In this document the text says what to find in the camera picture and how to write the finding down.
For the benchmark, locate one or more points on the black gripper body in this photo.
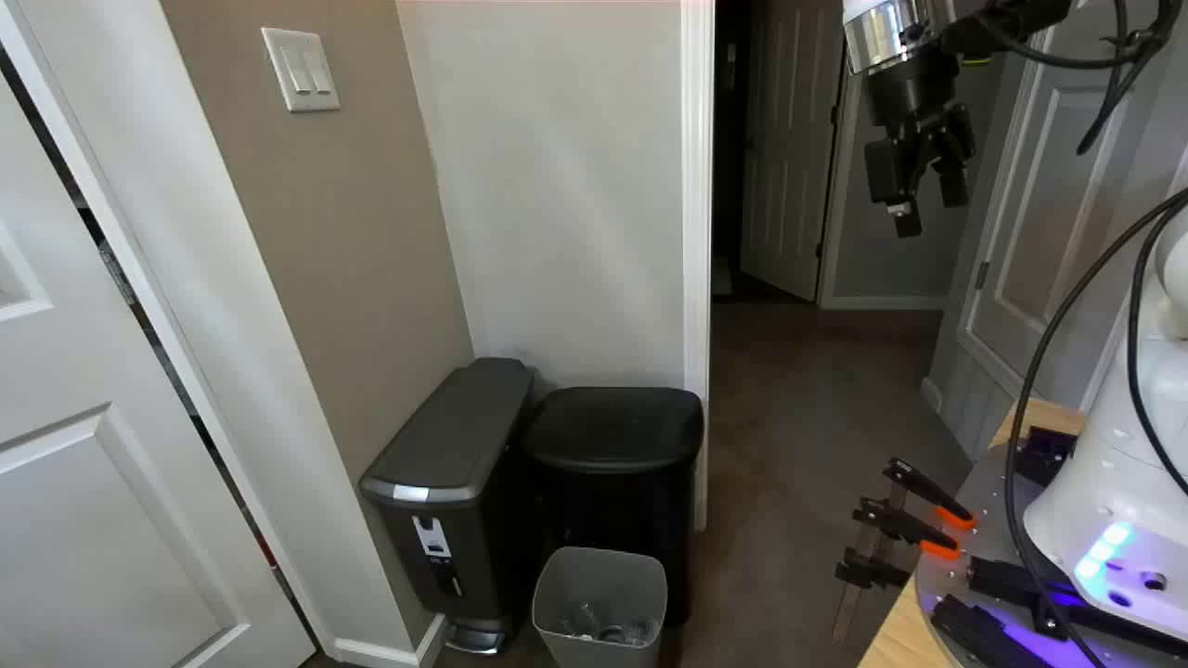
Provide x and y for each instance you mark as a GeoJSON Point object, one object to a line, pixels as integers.
{"type": "Point", "coordinates": [915, 96]}

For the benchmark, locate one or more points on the black plastic trash bin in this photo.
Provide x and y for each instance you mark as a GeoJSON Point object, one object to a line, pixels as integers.
{"type": "Point", "coordinates": [614, 469]}

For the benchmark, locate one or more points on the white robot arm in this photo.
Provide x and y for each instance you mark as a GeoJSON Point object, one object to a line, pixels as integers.
{"type": "Point", "coordinates": [1116, 494]}

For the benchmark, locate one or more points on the small grey open wastebasket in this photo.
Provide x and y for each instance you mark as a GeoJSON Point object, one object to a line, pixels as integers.
{"type": "Point", "coordinates": [598, 607]}

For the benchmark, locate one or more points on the grey steel pedal trash bin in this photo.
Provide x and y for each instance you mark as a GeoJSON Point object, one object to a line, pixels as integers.
{"type": "Point", "coordinates": [449, 484]}

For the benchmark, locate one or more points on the grey panelled door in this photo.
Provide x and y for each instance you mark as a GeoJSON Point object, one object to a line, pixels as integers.
{"type": "Point", "coordinates": [1041, 224]}

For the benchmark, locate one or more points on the white hallway door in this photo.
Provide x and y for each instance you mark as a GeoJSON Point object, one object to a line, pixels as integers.
{"type": "Point", "coordinates": [793, 148]}

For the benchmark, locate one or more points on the black orange bar clamp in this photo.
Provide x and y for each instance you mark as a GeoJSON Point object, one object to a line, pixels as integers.
{"type": "Point", "coordinates": [903, 526]}
{"type": "Point", "coordinates": [931, 489]}

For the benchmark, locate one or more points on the light wooden table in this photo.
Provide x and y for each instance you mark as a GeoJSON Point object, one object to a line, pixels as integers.
{"type": "Point", "coordinates": [896, 636]}

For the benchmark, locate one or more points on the crumpled trash in wastebasket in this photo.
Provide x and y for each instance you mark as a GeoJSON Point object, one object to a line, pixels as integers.
{"type": "Point", "coordinates": [604, 622]}

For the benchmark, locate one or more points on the white baseboard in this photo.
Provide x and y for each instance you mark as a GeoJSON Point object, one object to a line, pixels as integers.
{"type": "Point", "coordinates": [390, 646]}

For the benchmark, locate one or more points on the white panelled closet door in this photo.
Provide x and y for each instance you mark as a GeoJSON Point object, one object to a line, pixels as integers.
{"type": "Point", "coordinates": [97, 494]}

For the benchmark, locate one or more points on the white wall corner trim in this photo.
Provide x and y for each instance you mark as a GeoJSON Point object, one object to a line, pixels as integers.
{"type": "Point", "coordinates": [697, 245]}

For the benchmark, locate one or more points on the white light switch plate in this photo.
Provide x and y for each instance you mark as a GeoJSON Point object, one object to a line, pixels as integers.
{"type": "Point", "coordinates": [301, 67]}

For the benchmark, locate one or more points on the white closet door frame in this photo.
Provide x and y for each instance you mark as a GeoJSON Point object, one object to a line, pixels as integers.
{"type": "Point", "coordinates": [188, 309]}

